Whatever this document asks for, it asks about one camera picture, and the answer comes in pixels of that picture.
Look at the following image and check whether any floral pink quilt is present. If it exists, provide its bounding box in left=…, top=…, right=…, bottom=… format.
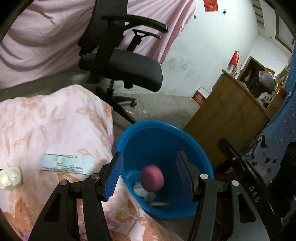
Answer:
left=1, top=85, right=182, bottom=240

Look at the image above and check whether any red diamond wall decoration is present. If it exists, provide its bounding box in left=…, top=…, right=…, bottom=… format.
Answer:
left=203, top=0, right=218, bottom=11

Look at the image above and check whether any pink hanging sheet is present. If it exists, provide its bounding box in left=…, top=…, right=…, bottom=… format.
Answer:
left=1, top=1, right=197, bottom=89

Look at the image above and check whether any blue plastic basin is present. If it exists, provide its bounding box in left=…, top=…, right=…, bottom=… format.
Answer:
left=115, top=120, right=214, bottom=221

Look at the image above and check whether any red hanging wall ornament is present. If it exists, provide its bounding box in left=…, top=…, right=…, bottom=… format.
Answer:
left=230, top=50, right=240, bottom=67

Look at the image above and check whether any blue starry curtain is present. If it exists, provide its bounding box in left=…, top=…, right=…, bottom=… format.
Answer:
left=245, top=50, right=295, bottom=185

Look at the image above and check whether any wooden cabinet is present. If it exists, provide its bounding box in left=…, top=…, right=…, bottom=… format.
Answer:
left=184, top=71, right=283, bottom=167

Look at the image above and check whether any pale green paper slip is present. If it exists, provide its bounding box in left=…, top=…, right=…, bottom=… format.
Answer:
left=37, top=154, right=94, bottom=175

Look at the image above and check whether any black office chair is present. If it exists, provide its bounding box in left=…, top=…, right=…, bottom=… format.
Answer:
left=78, top=1, right=168, bottom=124

